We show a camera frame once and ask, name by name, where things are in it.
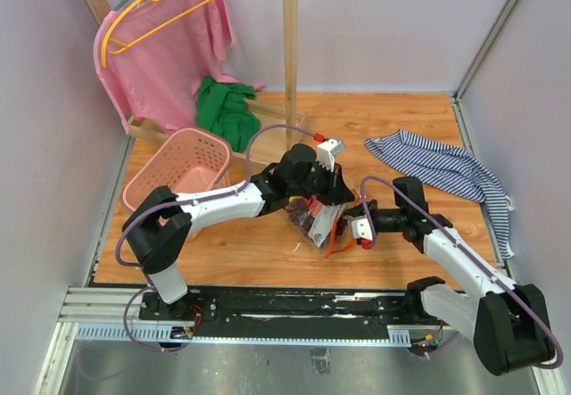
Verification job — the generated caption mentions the clear zip top bag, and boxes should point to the clear zip top bag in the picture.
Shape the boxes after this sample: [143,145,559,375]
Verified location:
[302,196,356,259]

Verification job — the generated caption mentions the blue white striped cloth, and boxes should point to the blue white striped cloth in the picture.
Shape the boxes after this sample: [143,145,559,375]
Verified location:
[365,129,515,259]

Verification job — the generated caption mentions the pink plastic basket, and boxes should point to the pink plastic basket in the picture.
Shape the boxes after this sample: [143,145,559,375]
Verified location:
[120,128,233,213]

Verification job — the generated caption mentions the aluminium frame post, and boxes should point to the aluminium frame post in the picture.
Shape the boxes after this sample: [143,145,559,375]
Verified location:
[452,0,522,102]

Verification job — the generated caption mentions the green cloth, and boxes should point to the green cloth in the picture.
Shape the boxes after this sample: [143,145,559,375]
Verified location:
[196,77,261,152]

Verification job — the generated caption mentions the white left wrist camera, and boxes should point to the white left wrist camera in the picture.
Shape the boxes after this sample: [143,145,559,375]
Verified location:
[317,138,346,172]

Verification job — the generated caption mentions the dark purple fake grapes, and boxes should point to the dark purple fake grapes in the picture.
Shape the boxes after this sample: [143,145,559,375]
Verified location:
[285,197,315,238]

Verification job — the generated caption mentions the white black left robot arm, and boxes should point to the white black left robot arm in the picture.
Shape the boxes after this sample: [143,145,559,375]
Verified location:
[120,138,355,320]

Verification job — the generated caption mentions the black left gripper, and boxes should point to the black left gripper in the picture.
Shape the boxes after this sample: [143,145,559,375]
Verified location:
[289,160,356,207]

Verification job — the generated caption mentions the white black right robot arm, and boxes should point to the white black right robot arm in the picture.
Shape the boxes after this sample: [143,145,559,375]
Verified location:
[349,177,564,375]

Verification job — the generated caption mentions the wooden clothes rack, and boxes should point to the wooden clothes rack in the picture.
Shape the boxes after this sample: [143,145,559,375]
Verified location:
[85,0,309,164]

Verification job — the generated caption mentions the yellow clothes hanger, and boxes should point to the yellow clothes hanger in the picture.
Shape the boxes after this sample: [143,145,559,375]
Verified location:
[99,0,219,68]

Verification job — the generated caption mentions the pink shirt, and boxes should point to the pink shirt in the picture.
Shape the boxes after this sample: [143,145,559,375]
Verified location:
[93,0,238,133]

